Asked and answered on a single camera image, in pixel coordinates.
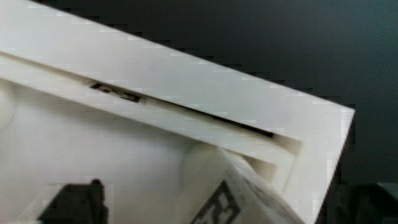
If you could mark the white square tabletop part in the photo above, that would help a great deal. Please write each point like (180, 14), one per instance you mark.
(70, 143)

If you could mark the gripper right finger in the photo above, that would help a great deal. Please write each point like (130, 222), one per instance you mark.
(368, 204)

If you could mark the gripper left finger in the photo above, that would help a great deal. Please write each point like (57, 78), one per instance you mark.
(77, 206)

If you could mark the white leg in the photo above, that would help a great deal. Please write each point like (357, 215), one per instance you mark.
(228, 196)

